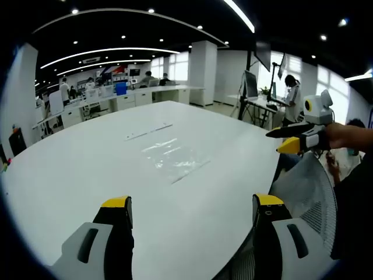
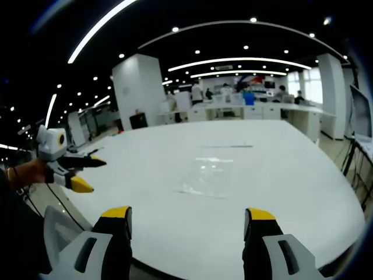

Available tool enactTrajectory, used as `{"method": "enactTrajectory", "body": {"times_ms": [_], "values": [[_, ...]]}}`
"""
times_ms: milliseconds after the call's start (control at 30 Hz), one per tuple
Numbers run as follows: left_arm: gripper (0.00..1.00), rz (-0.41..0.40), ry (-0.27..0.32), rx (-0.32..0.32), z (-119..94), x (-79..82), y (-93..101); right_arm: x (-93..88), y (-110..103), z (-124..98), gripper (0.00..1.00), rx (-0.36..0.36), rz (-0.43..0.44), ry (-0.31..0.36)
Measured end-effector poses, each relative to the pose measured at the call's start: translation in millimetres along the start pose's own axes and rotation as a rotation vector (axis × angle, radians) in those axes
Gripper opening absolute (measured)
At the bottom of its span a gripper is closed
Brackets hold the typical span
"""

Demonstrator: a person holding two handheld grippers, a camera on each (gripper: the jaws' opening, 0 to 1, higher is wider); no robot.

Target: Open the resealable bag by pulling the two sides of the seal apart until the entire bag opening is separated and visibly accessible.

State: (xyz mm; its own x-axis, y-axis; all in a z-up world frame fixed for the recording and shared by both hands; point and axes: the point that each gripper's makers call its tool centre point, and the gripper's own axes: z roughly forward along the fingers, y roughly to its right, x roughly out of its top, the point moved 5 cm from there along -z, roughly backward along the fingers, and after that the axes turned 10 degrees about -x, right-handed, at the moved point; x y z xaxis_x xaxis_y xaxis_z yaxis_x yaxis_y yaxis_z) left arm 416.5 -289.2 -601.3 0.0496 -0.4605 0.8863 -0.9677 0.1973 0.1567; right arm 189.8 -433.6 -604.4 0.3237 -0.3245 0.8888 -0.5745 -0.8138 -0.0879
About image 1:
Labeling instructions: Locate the white square pillar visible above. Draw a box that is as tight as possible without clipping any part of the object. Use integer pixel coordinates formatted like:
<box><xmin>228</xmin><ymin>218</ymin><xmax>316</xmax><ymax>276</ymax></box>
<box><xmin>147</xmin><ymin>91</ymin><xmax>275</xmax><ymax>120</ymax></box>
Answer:
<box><xmin>188</xmin><ymin>40</ymin><xmax>218</xmax><ymax>107</ymax></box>

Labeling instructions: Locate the white flat strip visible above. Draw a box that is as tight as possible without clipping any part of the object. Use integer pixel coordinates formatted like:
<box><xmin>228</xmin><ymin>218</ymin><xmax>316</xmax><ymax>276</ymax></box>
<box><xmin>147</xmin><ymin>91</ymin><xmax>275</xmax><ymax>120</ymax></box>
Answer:
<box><xmin>124</xmin><ymin>122</ymin><xmax>174</xmax><ymax>142</ymax></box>

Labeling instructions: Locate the black office chair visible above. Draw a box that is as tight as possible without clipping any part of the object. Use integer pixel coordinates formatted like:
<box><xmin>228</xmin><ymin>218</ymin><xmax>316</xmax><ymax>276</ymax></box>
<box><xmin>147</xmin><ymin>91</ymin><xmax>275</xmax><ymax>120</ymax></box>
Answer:
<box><xmin>8</xmin><ymin>127</ymin><xmax>28</xmax><ymax>158</ymax></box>

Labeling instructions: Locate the clear resealable plastic bag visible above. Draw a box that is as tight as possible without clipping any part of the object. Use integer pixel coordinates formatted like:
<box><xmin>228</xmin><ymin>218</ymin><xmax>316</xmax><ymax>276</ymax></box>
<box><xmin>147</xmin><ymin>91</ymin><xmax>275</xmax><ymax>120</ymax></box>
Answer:
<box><xmin>140</xmin><ymin>136</ymin><xmax>212</xmax><ymax>186</ymax></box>

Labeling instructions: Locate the monitor on stand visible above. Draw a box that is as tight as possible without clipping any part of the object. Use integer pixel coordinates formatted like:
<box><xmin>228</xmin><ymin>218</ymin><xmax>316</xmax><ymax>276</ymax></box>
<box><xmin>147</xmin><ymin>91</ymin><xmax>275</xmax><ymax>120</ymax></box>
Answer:
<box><xmin>242</xmin><ymin>69</ymin><xmax>259</xmax><ymax>100</ymax></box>

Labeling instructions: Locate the white standing desk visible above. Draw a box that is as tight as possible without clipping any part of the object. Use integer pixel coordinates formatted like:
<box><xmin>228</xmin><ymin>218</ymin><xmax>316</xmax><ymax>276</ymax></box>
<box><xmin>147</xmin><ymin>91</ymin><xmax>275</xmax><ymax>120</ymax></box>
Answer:
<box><xmin>226</xmin><ymin>93</ymin><xmax>290</xmax><ymax>130</ymax></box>

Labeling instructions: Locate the straight ceiling light strip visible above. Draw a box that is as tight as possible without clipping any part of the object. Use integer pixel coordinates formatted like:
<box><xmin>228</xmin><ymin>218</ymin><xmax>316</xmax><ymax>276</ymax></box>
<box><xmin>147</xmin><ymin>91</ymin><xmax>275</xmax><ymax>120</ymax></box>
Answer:
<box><xmin>223</xmin><ymin>0</ymin><xmax>256</xmax><ymax>34</ymax></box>

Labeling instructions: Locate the person's right hand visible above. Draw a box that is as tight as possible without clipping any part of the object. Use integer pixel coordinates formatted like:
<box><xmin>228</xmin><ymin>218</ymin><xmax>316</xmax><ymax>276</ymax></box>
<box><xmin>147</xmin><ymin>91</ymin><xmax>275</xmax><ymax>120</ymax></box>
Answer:
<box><xmin>325</xmin><ymin>122</ymin><xmax>367</xmax><ymax>153</ymax></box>

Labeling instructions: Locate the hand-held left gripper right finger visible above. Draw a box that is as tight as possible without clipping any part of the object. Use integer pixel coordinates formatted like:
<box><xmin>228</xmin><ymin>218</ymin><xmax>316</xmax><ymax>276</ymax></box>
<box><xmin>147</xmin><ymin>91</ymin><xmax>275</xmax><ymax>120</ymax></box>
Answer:
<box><xmin>252</xmin><ymin>192</ymin><xmax>340</xmax><ymax>280</ymax></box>

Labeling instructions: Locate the curved ceiling light strip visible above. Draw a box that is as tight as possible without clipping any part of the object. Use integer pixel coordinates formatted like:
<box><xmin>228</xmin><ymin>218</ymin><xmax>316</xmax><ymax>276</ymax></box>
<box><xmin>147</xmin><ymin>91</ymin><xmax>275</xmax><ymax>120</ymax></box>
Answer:
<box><xmin>40</xmin><ymin>47</ymin><xmax>182</xmax><ymax>70</ymax></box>

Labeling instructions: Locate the black upright pole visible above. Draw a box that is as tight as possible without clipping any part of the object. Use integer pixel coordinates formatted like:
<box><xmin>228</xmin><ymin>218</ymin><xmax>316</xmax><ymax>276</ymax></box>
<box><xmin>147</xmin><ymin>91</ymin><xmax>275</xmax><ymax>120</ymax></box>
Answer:
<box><xmin>237</xmin><ymin>50</ymin><xmax>253</xmax><ymax>121</ymax></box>

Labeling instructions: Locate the hanging dark monitor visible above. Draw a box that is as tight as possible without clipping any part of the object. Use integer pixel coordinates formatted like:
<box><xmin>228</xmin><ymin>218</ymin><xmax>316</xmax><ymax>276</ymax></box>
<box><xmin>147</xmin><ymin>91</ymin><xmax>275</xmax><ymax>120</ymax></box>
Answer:
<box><xmin>254</xmin><ymin>40</ymin><xmax>272</xmax><ymax>72</ymax></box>

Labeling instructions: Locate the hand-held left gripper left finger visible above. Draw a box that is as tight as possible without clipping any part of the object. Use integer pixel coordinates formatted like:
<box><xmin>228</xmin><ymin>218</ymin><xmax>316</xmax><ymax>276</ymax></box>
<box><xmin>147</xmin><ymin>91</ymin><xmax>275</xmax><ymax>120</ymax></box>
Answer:
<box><xmin>51</xmin><ymin>195</ymin><xmax>135</xmax><ymax>280</ymax></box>

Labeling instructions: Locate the white partition board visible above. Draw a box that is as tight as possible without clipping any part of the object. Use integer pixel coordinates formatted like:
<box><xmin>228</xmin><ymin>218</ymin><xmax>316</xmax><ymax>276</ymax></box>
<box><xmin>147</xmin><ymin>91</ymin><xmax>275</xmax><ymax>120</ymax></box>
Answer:
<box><xmin>48</xmin><ymin>90</ymin><xmax>65</xmax><ymax>115</ymax></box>

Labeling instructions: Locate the long white desk row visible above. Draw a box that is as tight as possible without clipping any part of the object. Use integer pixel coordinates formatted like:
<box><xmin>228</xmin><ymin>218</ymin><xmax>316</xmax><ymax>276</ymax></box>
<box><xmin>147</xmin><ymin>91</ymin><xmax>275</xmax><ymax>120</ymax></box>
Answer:
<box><xmin>31</xmin><ymin>85</ymin><xmax>206</xmax><ymax>138</ymax></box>

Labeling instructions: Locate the grey mesh office chair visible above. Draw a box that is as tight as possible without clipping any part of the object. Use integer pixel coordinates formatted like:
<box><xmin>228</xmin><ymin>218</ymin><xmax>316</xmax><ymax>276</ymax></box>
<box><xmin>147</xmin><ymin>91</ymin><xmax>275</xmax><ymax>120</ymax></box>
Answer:
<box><xmin>215</xmin><ymin>151</ymin><xmax>339</xmax><ymax>280</ymax></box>

